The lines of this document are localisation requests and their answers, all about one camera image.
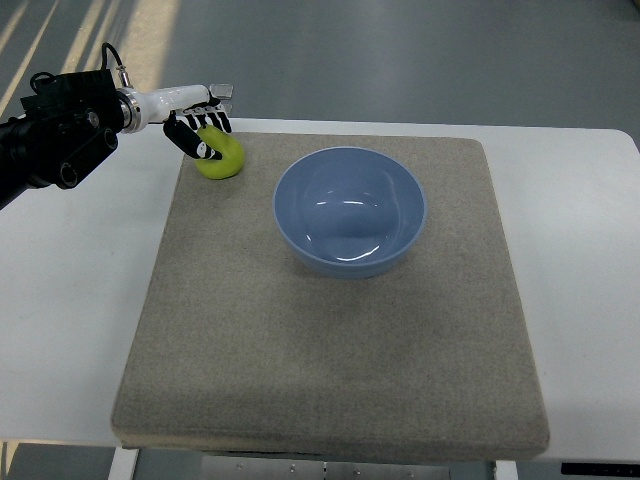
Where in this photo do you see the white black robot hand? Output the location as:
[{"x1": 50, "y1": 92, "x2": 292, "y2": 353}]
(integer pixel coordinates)
[{"x1": 117, "y1": 85, "x2": 232, "y2": 160}]

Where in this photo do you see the white table leg left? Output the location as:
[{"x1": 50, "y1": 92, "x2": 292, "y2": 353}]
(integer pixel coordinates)
[{"x1": 107, "y1": 447, "x2": 139, "y2": 480}]

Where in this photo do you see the black label strip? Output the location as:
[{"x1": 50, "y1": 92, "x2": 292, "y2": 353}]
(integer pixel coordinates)
[{"x1": 561, "y1": 463, "x2": 639, "y2": 478}]

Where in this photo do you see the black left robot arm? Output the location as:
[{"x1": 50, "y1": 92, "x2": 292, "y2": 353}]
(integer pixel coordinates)
[{"x1": 1, "y1": 42, "x2": 233, "y2": 206}]

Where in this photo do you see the metal table frame bracket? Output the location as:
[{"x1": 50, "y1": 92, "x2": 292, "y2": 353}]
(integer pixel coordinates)
[{"x1": 200, "y1": 456, "x2": 451, "y2": 480}]

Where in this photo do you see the upper metal floor plate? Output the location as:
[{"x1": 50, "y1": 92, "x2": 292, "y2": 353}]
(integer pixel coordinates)
[{"x1": 209, "y1": 84, "x2": 234, "y2": 100}]

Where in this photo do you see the blue bowl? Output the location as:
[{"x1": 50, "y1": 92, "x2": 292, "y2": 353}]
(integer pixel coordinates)
[{"x1": 272, "y1": 146, "x2": 428, "y2": 280}]

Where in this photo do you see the green pear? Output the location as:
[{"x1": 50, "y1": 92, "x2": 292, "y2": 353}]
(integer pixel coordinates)
[{"x1": 194, "y1": 126, "x2": 245, "y2": 180}]

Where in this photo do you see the beige fabric mat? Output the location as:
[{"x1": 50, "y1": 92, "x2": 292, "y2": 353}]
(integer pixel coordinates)
[{"x1": 111, "y1": 133, "x2": 550, "y2": 462}]

